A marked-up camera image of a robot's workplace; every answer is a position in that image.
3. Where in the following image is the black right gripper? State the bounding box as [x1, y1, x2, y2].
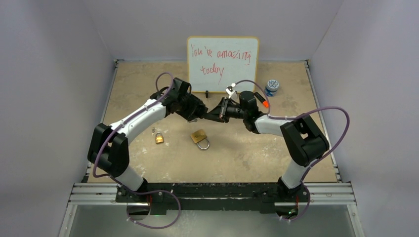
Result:
[204, 97, 247, 123]

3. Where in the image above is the large brass padlock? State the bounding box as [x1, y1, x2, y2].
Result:
[190, 129, 210, 150]

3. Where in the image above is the black padlock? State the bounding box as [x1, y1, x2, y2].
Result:
[187, 110, 207, 123]

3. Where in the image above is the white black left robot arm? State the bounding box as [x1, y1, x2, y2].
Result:
[87, 92, 208, 202]

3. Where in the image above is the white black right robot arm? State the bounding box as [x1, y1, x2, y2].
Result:
[204, 91, 330, 201]

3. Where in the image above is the small brass padlock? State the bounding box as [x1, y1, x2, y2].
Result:
[155, 132, 164, 144]

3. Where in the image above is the orange black marker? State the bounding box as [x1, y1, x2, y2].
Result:
[254, 92, 270, 108]

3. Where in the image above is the yellow framed whiteboard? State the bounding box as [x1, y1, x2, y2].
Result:
[186, 36, 259, 93]

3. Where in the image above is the blue white round tin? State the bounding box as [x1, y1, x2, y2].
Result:
[264, 79, 280, 97]

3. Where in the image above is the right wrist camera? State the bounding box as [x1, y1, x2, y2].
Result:
[225, 83, 238, 100]

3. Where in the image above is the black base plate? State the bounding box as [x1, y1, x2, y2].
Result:
[116, 182, 309, 216]

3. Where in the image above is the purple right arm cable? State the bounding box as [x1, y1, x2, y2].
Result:
[227, 79, 350, 223]

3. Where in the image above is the aluminium frame rail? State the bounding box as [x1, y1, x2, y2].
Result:
[57, 59, 357, 237]

